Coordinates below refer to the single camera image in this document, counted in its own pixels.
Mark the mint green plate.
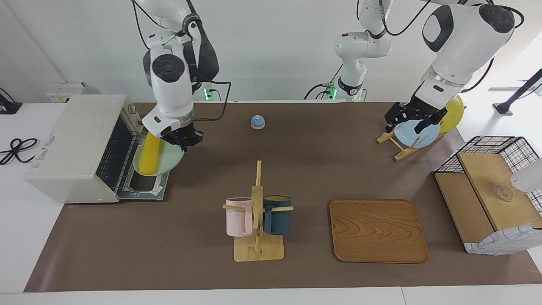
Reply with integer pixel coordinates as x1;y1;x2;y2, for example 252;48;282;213
133;138;185;176

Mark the yellow corn cob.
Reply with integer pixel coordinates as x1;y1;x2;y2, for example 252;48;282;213
139;132;165;175

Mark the oven door with handle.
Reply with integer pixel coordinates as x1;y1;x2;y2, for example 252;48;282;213
116;169;170;200

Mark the metal oven rack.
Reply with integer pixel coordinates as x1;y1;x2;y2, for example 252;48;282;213
97;123;149;192

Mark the white toaster oven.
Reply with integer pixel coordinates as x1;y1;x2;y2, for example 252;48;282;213
24;94;147;204

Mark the light blue plate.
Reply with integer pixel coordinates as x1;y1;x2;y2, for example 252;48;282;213
394;120;441;148

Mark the wooden plate rack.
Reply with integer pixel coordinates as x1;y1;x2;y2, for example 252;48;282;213
377;127;447;161

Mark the yellow plate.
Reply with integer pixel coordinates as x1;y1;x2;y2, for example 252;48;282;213
440;97;465;133

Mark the wooden step shelf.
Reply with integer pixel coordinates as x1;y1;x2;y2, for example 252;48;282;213
435;152;542;244

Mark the pink mug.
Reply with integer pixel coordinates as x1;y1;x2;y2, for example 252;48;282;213
225;197;254;237

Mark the black stand pole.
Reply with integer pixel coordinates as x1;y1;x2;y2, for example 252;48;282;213
492;68;542;116

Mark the wooden tray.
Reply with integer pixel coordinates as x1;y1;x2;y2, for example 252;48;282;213
329;199;429;264

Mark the small clear glass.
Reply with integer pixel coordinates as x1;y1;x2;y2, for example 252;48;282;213
493;185;514;202

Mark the brown table mat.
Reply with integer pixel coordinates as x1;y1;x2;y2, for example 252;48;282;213
24;102;542;293

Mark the dark blue mug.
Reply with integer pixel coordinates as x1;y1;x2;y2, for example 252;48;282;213
263;195;292;236

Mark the white socket box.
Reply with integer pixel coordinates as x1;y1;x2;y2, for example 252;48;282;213
44;83;90;103

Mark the white rounded object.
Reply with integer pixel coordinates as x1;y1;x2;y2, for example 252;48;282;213
510;158;542;193

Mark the wooden mug tree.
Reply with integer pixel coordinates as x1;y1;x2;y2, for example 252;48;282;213
223;160;294;262

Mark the white checked cloth liner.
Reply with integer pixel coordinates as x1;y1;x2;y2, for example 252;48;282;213
464;223;542;255

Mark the black clamp base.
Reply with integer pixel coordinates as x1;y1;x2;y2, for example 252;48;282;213
0;88;22;115

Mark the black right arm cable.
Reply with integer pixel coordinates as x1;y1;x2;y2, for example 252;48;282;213
191;80;232;122

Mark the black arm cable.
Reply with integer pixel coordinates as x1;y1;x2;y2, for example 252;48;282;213
379;0;434;36
191;80;232;122

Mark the black base cable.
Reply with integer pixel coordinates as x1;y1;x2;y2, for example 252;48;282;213
304;64;344;100

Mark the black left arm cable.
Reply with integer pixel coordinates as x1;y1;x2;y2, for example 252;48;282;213
379;0;434;36

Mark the black wire basket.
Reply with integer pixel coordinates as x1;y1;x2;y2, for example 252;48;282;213
436;136;542;212

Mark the black looped cable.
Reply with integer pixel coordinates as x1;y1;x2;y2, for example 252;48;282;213
0;138;39;166

